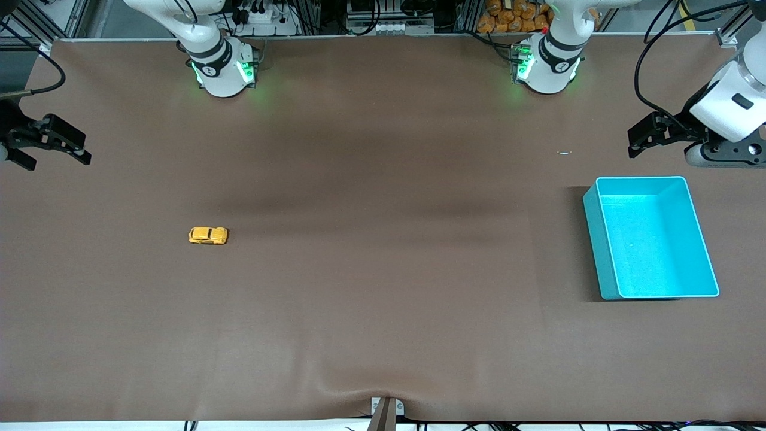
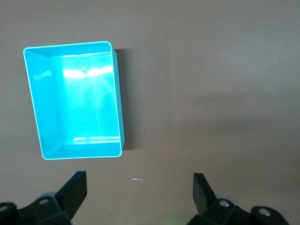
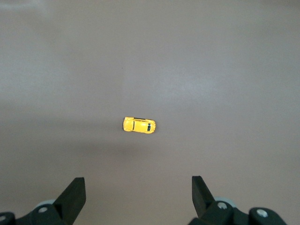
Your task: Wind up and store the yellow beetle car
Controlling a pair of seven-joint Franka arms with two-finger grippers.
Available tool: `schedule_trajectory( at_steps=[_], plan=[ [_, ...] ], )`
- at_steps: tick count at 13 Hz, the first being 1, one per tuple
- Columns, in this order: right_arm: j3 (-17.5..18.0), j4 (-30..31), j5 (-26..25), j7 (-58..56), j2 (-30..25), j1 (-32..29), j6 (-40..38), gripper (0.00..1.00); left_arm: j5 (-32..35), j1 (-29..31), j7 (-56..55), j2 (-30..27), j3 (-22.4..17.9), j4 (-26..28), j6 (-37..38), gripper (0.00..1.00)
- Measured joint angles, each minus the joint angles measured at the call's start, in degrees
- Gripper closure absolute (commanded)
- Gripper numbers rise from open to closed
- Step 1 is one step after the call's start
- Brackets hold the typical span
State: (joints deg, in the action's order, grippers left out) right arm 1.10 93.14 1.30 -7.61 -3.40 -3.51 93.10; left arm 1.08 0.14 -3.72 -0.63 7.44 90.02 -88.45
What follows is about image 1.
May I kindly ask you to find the yellow beetle toy car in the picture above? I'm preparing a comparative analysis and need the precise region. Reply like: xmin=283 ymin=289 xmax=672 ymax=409
xmin=188 ymin=226 xmax=229 ymax=246

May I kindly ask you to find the turquoise plastic bin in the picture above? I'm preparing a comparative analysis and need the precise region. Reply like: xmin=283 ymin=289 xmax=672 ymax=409
xmin=583 ymin=175 xmax=720 ymax=301

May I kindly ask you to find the grey base connector box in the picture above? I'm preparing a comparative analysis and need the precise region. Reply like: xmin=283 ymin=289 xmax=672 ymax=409
xmin=509 ymin=42 xmax=534 ymax=84
xmin=244 ymin=45 xmax=262 ymax=84

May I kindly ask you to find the pile of orange packets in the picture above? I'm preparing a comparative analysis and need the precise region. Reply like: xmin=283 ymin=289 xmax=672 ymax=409
xmin=477 ymin=0 xmax=552 ymax=34

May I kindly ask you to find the white power strip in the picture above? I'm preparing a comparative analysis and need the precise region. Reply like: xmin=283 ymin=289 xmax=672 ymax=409
xmin=235 ymin=0 xmax=301 ymax=35

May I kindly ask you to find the grey control unit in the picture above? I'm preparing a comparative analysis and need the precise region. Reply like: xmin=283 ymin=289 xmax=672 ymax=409
xmin=346 ymin=0 xmax=436 ymax=35

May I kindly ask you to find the brown table mat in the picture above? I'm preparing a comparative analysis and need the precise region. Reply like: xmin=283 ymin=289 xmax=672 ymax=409
xmin=0 ymin=35 xmax=766 ymax=423

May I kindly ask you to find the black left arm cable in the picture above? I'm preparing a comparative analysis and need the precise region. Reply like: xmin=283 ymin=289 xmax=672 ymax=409
xmin=634 ymin=0 xmax=766 ymax=120

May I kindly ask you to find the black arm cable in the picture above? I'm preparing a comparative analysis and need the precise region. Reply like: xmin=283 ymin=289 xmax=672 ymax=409
xmin=0 ymin=18 xmax=66 ymax=100
xmin=634 ymin=0 xmax=766 ymax=120

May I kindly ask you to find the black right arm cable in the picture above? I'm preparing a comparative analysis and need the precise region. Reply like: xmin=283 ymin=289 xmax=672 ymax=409
xmin=0 ymin=18 xmax=66 ymax=100

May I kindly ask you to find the aluminium frame profile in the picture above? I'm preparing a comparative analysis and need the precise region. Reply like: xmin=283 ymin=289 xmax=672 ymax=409
xmin=715 ymin=0 xmax=759 ymax=50
xmin=0 ymin=0 xmax=92 ymax=48

